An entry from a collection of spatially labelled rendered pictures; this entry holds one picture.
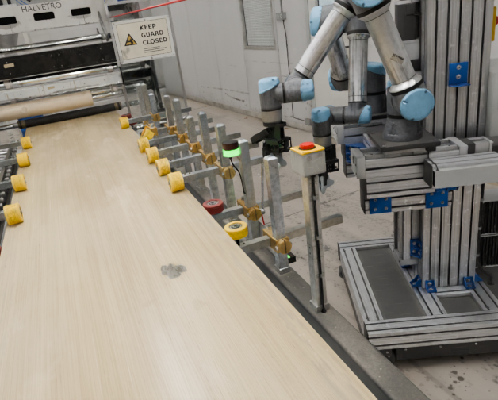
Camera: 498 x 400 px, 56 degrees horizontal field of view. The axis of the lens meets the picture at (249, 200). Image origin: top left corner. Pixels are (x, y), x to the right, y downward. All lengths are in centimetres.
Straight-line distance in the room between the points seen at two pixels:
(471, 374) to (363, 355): 109
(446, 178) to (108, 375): 133
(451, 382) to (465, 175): 92
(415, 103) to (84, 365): 130
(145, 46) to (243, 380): 347
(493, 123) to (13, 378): 189
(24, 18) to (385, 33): 329
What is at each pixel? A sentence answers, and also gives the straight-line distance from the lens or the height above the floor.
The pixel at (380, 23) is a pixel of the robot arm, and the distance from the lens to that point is 168.
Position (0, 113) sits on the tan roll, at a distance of 420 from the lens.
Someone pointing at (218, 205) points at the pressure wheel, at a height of 90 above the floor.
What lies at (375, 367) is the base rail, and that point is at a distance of 131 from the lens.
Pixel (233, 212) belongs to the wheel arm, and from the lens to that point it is 184.
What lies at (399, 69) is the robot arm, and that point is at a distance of 171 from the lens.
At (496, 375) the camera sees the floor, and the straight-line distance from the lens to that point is 240.
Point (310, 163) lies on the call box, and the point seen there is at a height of 119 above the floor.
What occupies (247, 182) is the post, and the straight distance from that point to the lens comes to 178.
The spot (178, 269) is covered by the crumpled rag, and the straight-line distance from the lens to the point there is 140.
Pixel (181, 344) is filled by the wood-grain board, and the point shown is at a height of 90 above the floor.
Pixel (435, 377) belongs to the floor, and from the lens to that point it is 233.
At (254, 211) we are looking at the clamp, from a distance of 180.
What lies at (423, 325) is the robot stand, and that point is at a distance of 222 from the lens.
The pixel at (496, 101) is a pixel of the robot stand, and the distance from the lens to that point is 215.
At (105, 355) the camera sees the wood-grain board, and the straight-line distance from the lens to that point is 117.
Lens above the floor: 159
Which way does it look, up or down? 22 degrees down
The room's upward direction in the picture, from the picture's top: 8 degrees counter-clockwise
